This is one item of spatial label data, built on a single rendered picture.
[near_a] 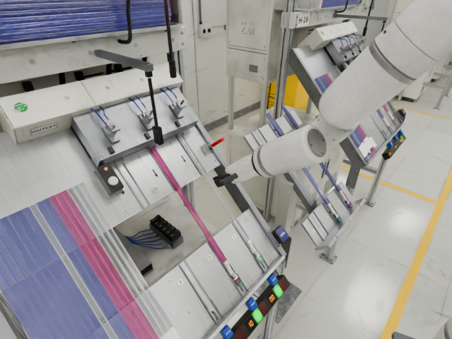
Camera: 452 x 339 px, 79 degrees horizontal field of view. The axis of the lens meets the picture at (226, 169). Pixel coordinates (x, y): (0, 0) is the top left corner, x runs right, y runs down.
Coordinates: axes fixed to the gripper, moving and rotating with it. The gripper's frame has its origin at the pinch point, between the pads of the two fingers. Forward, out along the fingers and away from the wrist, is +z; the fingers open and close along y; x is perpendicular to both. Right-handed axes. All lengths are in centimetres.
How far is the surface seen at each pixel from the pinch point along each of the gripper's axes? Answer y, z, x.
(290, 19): -81, 5, -47
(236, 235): 2.3, 8.0, 19.1
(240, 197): -8.1, 10.1, 10.3
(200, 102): -153, 179, -62
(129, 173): 21.0, 13.0, -13.7
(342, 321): -49, 33, 104
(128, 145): 19.3, 8.1, -20.2
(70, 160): 32.2, 14.6, -23.2
